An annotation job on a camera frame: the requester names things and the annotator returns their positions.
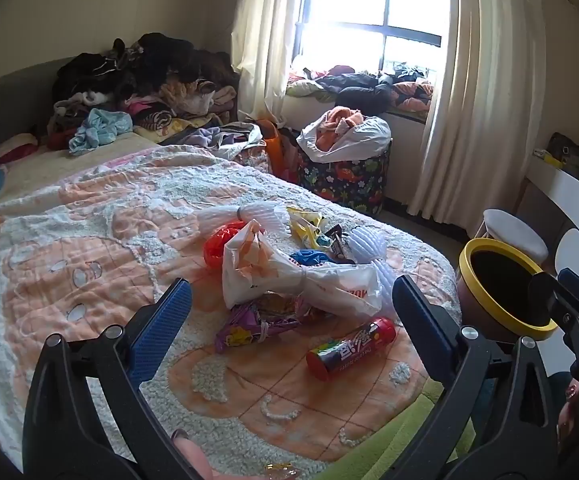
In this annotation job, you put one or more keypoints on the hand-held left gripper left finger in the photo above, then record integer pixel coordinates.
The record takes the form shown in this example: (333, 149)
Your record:
(162, 330)

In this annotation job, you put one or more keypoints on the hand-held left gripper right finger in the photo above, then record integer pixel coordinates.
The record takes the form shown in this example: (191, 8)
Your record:
(419, 320)

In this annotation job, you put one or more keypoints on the yellow rimmed waste bin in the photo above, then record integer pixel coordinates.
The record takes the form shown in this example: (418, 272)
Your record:
(474, 305)

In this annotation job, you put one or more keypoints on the red plastic bag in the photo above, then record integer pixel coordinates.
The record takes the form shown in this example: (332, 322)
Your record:
(217, 250)

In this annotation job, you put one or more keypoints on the white plastic bag orange print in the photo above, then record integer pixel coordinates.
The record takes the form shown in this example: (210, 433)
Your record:
(249, 270)

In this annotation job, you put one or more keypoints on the yellow snack packet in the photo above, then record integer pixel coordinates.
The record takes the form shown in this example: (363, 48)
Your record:
(307, 227)

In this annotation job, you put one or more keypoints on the white pleated wrapper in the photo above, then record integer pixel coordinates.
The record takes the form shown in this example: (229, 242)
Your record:
(369, 250)
(264, 215)

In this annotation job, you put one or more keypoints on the person's right hand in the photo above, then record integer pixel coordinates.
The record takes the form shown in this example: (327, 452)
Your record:
(569, 420)

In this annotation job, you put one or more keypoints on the person's left hand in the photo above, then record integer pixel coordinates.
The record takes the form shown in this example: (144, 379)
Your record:
(199, 460)

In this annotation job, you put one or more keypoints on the red candy tube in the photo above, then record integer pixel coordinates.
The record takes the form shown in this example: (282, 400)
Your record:
(354, 347)

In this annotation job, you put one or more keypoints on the white stool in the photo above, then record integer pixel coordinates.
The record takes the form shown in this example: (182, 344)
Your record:
(512, 230)

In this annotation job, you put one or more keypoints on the purple snack packet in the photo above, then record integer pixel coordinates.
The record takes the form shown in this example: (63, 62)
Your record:
(242, 327)

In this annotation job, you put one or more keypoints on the white desk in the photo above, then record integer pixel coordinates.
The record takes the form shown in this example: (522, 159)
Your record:
(564, 190)

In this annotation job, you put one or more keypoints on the black snack wrapper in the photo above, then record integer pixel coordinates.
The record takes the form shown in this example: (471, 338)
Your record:
(339, 245)

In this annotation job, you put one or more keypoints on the peach printed blanket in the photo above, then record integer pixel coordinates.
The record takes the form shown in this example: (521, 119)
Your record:
(94, 240)

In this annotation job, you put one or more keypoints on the green fleece clothing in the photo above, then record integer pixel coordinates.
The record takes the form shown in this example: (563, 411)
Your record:
(384, 440)

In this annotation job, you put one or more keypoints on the blue wrapper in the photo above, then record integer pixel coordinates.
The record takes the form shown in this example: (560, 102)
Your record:
(309, 257)

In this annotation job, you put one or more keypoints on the dark bag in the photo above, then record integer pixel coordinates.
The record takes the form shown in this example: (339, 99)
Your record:
(577, 155)

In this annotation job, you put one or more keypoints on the yellow box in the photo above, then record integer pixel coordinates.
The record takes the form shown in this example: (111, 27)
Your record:
(549, 158)

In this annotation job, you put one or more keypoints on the dinosaur print laundry basket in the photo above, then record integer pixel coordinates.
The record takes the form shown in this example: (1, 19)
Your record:
(344, 180)

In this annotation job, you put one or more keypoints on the white window bench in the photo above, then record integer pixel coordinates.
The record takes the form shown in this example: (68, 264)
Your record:
(404, 150)

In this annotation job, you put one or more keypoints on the white bag of orange clothes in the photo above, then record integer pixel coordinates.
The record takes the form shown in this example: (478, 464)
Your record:
(364, 137)

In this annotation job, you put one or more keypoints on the beige bed sheet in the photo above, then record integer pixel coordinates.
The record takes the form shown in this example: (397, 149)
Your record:
(54, 170)

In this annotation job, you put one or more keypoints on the light blue cloth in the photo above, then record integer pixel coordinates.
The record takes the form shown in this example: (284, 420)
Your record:
(99, 127)

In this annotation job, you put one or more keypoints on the cream curtain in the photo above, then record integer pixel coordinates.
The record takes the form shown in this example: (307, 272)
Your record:
(264, 35)
(484, 85)

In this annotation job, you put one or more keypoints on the red cloth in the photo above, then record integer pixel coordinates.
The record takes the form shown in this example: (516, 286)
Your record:
(16, 147)

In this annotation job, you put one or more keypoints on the heap of jackets and bedding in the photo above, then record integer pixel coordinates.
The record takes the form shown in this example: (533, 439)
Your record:
(359, 85)

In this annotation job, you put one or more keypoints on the pile of clothes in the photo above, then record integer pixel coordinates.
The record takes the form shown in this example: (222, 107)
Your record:
(159, 75)

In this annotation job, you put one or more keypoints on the grey bed headboard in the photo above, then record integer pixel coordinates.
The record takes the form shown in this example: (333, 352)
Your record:
(14, 95)

